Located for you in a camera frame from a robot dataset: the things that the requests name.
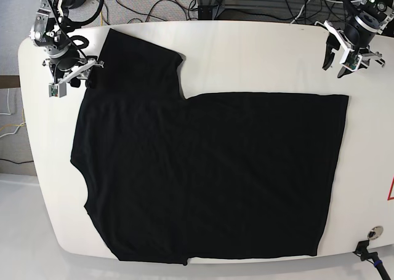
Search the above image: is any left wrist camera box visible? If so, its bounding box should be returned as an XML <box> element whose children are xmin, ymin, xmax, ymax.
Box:
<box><xmin>339</xmin><ymin>49</ymin><xmax>362</xmax><ymax>72</ymax></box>

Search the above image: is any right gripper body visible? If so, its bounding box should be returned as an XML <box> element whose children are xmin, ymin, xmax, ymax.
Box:
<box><xmin>42</xmin><ymin>50</ymin><xmax>104</xmax><ymax>85</ymax></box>

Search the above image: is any silver table grommet right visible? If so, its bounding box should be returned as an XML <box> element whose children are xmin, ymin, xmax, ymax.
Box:
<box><xmin>368</xmin><ymin>226</ymin><xmax>384</xmax><ymax>241</ymax></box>

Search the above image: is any red warning triangle sticker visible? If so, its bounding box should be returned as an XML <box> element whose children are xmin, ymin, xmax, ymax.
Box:
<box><xmin>387</xmin><ymin>179</ymin><xmax>394</xmax><ymax>201</ymax></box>

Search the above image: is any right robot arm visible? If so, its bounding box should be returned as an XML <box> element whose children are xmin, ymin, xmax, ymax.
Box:
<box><xmin>30</xmin><ymin>0</ymin><xmax>104</xmax><ymax>98</ymax></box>

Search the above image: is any black T-shirt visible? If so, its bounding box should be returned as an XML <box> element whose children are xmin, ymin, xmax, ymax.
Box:
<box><xmin>70</xmin><ymin>30</ymin><xmax>349</xmax><ymax>265</ymax></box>

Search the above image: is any white cable on floor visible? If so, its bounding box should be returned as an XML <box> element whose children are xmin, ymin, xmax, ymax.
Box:
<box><xmin>0</xmin><ymin>88</ymin><xmax>16</xmax><ymax>116</ymax></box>

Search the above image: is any black clamp with cable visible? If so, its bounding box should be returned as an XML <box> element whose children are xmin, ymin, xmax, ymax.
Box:
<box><xmin>353</xmin><ymin>240</ymin><xmax>391</xmax><ymax>280</ymax></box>

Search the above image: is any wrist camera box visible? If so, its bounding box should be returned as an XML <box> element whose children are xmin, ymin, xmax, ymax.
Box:
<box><xmin>339</xmin><ymin>49</ymin><xmax>362</xmax><ymax>72</ymax></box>
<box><xmin>48</xmin><ymin>82</ymin><xmax>67</xmax><ymax>98</ymax></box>

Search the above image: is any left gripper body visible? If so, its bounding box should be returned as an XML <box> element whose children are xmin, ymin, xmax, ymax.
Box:
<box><xmin>314</xmin><ymin>20</ymin><xmax>385</xmax><ymax>68</ymax></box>

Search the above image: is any aluminium frame post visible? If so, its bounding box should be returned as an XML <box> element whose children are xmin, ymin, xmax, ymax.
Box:
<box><xmin>196</xmin><ymin>0</ymin><xmax>225</xmax><ymax>20</ymax></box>

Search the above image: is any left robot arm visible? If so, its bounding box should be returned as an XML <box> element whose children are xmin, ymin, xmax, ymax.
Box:
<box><xmin>321</xmin><ymin>0</ymin><xmax>393</xmax><ymax>78</ymax></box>

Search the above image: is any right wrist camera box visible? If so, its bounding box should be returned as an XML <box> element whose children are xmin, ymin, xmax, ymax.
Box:
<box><xmin>48</xmin><ymin>82</ymin><xmax>67</xmax><ymax>98</ymax></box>

